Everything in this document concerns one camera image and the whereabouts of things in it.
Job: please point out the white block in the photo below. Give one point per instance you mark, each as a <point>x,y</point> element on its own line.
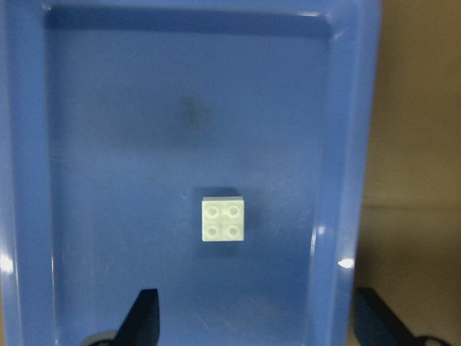
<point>223,219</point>

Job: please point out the blue plastic tray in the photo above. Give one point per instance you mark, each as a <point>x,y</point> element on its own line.
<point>118,117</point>

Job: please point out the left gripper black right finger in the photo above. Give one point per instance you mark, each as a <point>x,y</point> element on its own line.
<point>376,324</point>

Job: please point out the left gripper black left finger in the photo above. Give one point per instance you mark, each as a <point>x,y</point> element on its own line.
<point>142,323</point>

